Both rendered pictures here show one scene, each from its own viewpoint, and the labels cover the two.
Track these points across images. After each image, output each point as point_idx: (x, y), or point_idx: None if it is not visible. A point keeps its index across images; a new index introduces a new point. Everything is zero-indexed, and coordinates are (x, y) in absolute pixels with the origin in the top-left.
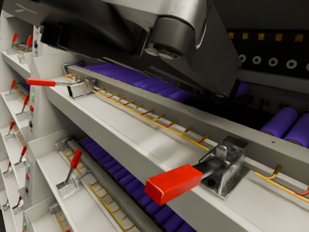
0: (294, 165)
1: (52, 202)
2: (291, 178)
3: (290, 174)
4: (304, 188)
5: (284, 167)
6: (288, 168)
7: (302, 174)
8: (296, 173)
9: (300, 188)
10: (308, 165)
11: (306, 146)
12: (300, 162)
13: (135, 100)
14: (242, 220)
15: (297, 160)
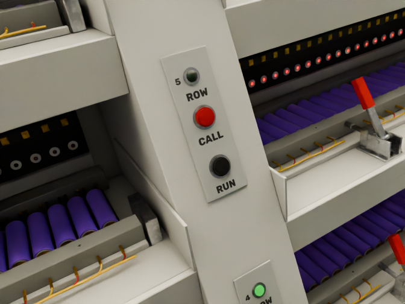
0: (3, 294)
1: None
2: (12, 303)
3: (9, 301)
4: (23, 301)
5: (0, 301)
6: (3, 299)
7: (14, 294)
8: (11, 296)
9: (21, 303)
10: (11, 285)
11: (3, 268)
12: (5, 288)
13: None
14: None
15: (2, 289)
